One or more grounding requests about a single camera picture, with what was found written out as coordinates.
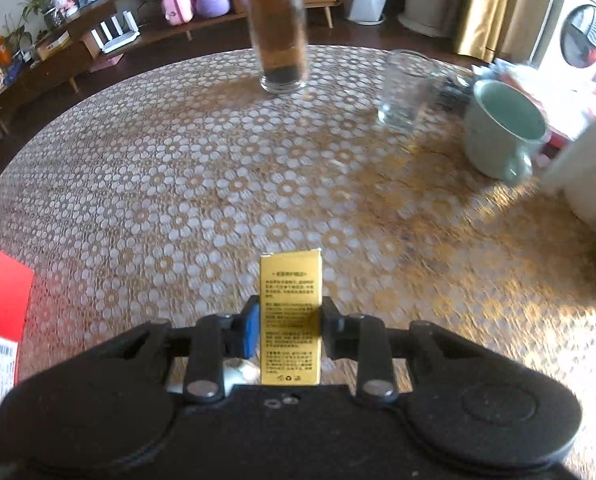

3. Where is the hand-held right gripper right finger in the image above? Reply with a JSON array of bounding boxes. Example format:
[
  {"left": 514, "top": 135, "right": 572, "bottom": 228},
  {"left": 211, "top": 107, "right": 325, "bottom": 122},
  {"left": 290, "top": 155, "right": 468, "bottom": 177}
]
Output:
[{"left": 319, "top": 296, "right": 460, "bottom": 405}]

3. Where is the small white box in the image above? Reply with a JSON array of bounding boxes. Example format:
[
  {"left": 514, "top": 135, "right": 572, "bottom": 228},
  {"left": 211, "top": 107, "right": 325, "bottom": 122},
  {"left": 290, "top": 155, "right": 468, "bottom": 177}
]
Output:
[{"left": 35, "top": 31, "right": 72, "bottom": 61}]

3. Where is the small yellow box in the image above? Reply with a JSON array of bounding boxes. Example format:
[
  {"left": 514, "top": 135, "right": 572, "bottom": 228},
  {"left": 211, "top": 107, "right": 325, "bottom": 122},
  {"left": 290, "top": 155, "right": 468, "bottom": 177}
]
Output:
[{"left": 259, "top": 248, "right": 324, "bottom": 386}]

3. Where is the clear drinking glass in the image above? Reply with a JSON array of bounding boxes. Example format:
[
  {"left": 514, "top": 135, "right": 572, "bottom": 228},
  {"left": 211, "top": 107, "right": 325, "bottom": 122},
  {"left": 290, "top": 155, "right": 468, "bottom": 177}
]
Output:
[{"left": 376, "top": 49, "right": 437, "bottom": 135}]

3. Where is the tall glass tea bottle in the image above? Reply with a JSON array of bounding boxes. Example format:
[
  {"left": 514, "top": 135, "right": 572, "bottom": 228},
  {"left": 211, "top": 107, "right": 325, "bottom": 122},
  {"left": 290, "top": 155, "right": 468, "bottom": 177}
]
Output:
[{"left": 238, "top": 0, "right": 310, "bottom": 95}]

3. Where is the pale green mug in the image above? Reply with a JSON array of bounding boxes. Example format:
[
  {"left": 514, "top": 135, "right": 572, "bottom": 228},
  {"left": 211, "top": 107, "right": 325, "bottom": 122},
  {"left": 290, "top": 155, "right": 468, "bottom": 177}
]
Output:
[{"left": 462, "top": 78, "right": 552, "bottom": 187}]

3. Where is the pink toy suitcase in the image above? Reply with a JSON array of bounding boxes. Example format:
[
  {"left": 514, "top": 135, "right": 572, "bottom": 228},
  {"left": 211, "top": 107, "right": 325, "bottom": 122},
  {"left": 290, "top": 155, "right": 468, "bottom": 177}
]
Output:
[{"left": 160, "top": 0, "right": 195, "bottom": 26}]

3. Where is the red cardboard box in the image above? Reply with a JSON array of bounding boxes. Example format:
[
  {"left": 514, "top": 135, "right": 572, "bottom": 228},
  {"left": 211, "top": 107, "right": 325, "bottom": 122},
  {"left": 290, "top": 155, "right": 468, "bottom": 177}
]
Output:
[{"left": 0, "top": 237, "right": 35, "bottom": 419}]

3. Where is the pink flat box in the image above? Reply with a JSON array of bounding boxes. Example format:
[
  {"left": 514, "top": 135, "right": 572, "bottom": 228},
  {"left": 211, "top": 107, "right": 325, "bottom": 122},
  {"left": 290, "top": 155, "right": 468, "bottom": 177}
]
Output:
[{"left": 88, "top": 53, "right": 124, "bottom": 74}]

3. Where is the small potted spider plant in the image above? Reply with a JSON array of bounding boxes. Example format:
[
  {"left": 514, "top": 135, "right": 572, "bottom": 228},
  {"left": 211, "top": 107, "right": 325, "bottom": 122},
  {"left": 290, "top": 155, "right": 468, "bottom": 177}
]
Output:
[{"left": 2, "top": 0, "right": 67, "bottom": 31}]

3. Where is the wooden sideboard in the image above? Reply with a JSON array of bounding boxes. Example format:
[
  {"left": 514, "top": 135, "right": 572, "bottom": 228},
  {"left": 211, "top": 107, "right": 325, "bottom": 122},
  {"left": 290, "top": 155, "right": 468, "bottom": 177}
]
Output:
[{"left": 0, "top": 0, "right": 342, "bottom": 137}]

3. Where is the yellow curtain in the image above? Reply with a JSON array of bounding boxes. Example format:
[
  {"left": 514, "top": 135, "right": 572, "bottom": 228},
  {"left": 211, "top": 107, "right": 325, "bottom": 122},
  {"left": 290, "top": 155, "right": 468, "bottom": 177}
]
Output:
[{"left": 452, "top": 0, "right": 565, "bottom": 64}]

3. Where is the white router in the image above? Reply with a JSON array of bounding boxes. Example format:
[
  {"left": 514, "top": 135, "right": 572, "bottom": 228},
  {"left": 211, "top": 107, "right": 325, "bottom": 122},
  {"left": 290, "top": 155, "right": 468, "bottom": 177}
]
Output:
[{"left": 90, "top": 9, "right": 142, "bottom": 55}]

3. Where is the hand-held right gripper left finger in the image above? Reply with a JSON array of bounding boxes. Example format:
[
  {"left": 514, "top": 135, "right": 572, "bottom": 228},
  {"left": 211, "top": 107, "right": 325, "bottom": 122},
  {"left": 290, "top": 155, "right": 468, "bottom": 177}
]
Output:
[{"left": 123, "top": 295, "right": 263, "bottom": 405}]

